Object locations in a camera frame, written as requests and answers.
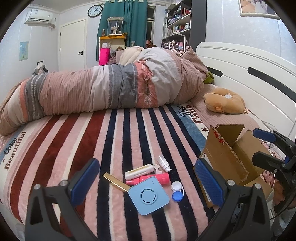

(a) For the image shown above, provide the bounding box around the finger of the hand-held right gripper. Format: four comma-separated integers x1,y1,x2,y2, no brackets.
252,151,288,174
253,128,296,151

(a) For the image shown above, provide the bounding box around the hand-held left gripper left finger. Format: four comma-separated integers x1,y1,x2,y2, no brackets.
24,158,100,241

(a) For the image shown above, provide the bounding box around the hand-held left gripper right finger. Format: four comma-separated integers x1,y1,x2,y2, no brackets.
194,159,271,241

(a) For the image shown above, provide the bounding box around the gold bar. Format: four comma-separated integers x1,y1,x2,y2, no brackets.
103,172,130,193

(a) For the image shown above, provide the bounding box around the white and blue lens case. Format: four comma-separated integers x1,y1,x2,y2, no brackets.
171,181,184,202

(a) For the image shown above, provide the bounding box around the brown cardboard box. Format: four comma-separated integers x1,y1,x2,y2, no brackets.
198,124,274,208

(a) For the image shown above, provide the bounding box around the small white tube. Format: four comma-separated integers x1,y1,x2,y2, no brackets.
157,155,172,172

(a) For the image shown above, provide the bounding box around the pink bottle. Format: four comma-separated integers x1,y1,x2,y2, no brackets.
126,173,170,186

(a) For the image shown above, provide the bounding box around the light blue square device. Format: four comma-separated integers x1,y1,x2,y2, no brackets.
128,178,170,216

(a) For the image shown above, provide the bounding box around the person's right hand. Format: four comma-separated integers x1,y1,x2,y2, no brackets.
274,181,287,207

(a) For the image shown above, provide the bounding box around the striped plush blanket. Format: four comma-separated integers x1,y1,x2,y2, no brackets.
0,104,222,241

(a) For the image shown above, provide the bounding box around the brown plush toy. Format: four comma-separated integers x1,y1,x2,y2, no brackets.
203,87,245,115

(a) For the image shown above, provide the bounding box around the white bed headboard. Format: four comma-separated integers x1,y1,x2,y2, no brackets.
195,42,296,137

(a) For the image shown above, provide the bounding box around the green plush toy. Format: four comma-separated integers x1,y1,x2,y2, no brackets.
204,71,215,84

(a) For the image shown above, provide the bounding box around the pink and grey striped quilt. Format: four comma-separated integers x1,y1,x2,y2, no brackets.
0,46,208,137

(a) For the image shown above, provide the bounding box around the pink gift bag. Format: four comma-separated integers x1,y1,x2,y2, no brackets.
99,48,111,66

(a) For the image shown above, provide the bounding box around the cream cushion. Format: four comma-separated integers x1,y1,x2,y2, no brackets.
119,46,145,65

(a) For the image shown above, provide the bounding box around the dark bookshelf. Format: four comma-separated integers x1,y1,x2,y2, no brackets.
161,0,207,52

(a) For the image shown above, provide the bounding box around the white door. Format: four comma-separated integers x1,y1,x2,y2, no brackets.
59,19,86,71

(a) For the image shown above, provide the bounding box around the yellow framed shelf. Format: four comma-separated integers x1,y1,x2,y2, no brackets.
99,35,127,66

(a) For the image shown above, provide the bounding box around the glass display case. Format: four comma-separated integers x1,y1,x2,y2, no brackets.
107,17,123,36

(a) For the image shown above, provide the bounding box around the teal curtain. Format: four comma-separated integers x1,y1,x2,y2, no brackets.
96,0,148,61

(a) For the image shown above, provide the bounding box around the white air conditioner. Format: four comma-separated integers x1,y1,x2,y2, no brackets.
24,9,56,30

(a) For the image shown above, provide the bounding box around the white cable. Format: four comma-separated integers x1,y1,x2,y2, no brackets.
248,109,274,131

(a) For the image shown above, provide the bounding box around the framed wall picture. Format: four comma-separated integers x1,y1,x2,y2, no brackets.
238,0,281,20

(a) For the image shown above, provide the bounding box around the small blue wall poster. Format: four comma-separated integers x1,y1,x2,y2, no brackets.
19,41,29,62

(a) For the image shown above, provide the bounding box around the round wall clock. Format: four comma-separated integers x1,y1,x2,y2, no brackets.
87,4,103,18

